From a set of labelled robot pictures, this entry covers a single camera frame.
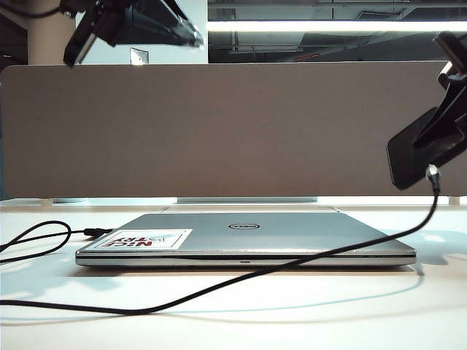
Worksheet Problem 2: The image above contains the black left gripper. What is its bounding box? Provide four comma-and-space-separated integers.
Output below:
60, 0, 205, 47

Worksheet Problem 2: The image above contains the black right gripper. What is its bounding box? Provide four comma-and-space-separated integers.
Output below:
414, 31, 467, 147

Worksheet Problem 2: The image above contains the black smartphone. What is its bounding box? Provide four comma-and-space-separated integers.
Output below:
387, 105, 467, 191

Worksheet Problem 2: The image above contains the black charging cable silver plug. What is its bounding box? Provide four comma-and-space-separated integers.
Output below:
0, 163, 441, 314

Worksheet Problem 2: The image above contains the beige round column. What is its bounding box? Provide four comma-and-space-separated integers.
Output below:
21, 7, 77, 66

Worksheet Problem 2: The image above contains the brown fabric desk partition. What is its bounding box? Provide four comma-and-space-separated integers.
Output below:
0, 62, 467, 201

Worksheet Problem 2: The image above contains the long ceiling light strip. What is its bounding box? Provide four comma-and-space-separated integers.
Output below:
207, 20, 467, 33

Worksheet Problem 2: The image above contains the pale grey partition foot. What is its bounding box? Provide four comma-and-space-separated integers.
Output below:
177, 196, 318, 204

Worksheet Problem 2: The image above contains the silver Dell laptop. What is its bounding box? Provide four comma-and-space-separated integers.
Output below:
75, 213, 417, 268

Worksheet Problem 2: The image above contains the white sticker with red print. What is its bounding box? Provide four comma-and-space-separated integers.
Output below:
95, 229, 193, 251

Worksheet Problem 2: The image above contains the metal wall plate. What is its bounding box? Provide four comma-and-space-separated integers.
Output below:
130, 46, 150, 66

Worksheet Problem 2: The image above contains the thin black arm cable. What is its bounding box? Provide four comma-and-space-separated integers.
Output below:
9, 1, 69, 19

